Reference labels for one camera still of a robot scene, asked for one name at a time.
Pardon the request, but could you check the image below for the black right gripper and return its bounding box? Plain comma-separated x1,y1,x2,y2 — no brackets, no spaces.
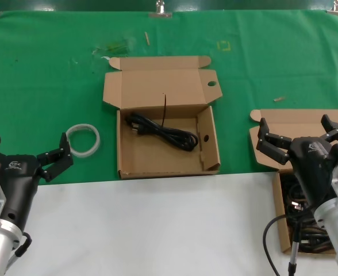
256,114,338,208

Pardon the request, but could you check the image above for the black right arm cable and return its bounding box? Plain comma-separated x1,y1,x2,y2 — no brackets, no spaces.
262,206,321,276

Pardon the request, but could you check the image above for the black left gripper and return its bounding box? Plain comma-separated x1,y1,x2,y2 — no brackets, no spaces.
0,132,74,231

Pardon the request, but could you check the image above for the pile of black power cables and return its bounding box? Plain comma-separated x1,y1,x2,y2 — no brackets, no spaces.
281,172,335,254

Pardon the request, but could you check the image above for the clear tape ring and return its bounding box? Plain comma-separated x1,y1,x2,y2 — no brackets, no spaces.
65,122,101,158

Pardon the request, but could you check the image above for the silver binder clip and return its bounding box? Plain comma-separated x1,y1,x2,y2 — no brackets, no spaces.
326,0,338,17
148,0,172,18

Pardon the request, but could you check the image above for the black power cable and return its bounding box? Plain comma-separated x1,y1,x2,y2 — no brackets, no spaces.
124,92,200,152

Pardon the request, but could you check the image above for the clear plastic bag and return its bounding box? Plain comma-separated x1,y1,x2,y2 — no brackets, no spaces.
93,37,135,57

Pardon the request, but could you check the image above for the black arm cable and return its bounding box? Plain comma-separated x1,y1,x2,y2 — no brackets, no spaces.
13,232,32,258
262,206,321,276

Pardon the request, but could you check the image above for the open cardboard box of cables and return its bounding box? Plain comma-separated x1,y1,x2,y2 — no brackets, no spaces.
249,109,338,255

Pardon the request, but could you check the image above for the green table cloth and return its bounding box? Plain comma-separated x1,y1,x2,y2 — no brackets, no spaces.
0,10,338,185

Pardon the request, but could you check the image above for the open cardboard box with hole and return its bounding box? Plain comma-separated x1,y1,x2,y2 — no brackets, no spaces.
102,56,223,181

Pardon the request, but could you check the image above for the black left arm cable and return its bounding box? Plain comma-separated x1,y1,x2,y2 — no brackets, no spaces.
13,232,32,258

